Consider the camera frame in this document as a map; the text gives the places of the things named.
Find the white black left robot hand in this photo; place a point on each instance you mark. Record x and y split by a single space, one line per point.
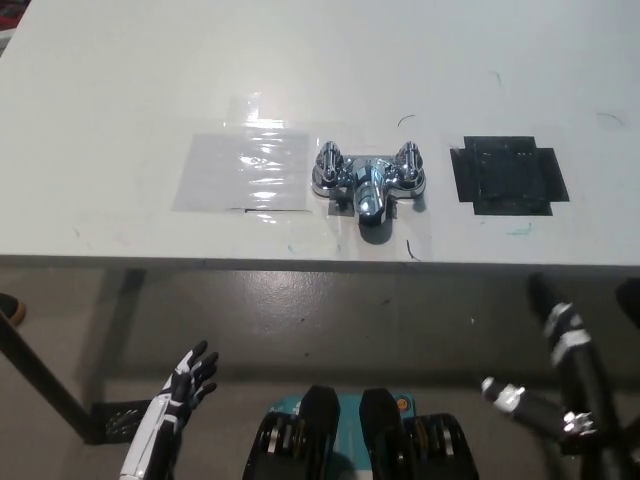
167 405

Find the red patterned object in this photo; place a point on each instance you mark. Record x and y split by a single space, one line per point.
7 11

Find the black shoe tan sole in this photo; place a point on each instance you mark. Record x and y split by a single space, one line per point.
11 307

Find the clear plastic sheet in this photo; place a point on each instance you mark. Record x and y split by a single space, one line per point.
240 170

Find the black tape patch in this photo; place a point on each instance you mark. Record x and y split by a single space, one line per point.
507 175

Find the black perforated foot plate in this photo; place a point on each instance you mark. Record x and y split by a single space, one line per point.
120 422

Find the black diagonal metal bar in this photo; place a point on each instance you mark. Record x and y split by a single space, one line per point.
45 372

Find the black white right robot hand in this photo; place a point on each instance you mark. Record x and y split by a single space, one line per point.
580 370

